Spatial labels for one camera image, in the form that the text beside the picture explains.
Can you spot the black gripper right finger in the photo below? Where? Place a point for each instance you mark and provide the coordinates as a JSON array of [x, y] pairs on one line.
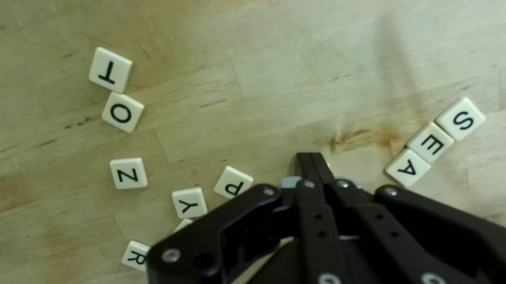
[[421, 237]]

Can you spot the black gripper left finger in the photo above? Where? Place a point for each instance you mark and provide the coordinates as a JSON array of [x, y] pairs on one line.
[[180, 262]]

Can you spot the white letter tile R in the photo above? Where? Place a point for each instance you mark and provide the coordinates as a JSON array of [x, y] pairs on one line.
[[135, 256]]

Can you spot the white letter tile Y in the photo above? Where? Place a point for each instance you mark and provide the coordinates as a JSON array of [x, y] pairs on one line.
[[189, 202]]

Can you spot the white letter tile A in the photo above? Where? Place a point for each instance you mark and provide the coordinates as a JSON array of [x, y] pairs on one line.
[[407, 168]]

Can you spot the white letter tile E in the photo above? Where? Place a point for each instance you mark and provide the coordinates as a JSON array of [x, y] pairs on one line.
[[429, 142]]

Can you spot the white letter tile P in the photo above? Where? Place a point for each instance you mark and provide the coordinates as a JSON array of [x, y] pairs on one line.
[[232, 182]]

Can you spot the white letter tile Z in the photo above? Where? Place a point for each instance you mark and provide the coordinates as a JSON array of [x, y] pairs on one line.
[[129, 174]]

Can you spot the white letter tile S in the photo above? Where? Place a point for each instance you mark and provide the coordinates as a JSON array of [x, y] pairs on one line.
[[461, 120]]

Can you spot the white letter tile O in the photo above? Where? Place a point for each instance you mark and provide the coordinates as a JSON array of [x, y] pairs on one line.
[[123, 112]]

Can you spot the white letter tile T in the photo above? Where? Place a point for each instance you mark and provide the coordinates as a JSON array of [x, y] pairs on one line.
[[112, 70]]

